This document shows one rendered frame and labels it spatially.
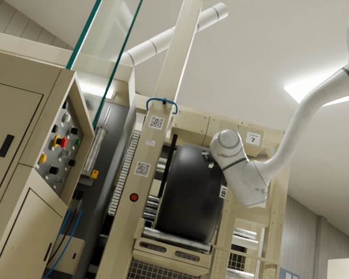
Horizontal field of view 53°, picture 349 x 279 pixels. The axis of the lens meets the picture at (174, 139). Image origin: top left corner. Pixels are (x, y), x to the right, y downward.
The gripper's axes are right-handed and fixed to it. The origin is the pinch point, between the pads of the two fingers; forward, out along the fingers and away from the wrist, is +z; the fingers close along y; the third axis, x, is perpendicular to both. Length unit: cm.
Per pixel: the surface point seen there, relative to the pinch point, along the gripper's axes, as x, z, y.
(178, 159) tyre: -0.8, 15.1, 15.4
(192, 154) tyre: -5.6, 15.8, 9.1
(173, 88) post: -47, 38, 29
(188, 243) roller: 36.9, 17.2, 0.2
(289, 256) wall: 2, 706, -299
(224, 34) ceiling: -212, 217, 2
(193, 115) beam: -43, 63, 13
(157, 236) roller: 37.4, 17.3, 15.3
